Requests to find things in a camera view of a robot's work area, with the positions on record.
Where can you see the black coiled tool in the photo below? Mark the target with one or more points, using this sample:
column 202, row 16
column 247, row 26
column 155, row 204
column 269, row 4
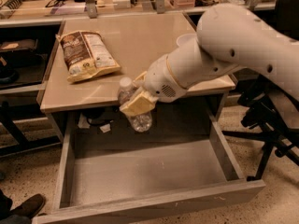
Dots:
column 9, row 7

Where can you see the beige top counter cabinet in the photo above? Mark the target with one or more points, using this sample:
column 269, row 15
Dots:
column 135, row 42

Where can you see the white ceramic bowl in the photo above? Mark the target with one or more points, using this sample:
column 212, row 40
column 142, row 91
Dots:
column 187, row 39

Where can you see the clear plastic water bottle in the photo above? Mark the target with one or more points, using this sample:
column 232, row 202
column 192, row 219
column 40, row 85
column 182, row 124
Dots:
column 140, row 123

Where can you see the black office chair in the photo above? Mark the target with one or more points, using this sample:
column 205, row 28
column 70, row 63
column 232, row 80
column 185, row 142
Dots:
column 269, row 107

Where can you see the open grey wooden drawer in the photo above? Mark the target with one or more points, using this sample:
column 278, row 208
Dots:
column 182, row 165

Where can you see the brown yellow chip bag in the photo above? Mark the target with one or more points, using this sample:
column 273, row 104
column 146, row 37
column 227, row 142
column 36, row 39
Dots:
column 86, row 56

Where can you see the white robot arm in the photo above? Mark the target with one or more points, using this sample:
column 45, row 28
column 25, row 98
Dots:
column 228, row 38

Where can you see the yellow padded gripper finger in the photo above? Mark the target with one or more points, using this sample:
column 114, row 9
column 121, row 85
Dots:
column 140, row 79
column 142, row 101

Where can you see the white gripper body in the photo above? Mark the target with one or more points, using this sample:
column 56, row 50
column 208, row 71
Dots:
column 159, row 78

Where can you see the brown shoe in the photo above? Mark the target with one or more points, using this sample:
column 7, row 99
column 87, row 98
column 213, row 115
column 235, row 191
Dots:
column 31, row 207

